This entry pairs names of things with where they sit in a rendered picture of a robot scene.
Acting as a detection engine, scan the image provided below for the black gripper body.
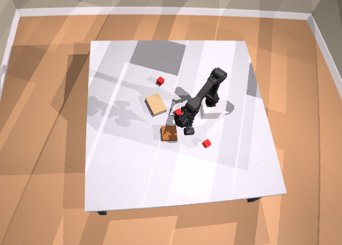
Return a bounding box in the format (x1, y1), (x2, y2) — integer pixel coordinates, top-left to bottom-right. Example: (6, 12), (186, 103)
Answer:
(183, 118), (194, 135)

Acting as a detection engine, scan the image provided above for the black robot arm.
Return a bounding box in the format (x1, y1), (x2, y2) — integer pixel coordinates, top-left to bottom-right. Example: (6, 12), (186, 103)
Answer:
(174, 67), (227, 128)

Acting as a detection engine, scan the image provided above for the red cube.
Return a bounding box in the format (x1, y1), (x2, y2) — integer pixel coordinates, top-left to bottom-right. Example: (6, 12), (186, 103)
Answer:
(157, 76), (164, 86)
(174, 109), (183, 115)
(202, 139), (211, 148)

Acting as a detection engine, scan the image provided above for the tan rectangular block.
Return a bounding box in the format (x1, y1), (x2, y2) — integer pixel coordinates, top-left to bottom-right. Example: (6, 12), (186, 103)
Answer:
(146, 93), (166, 116)

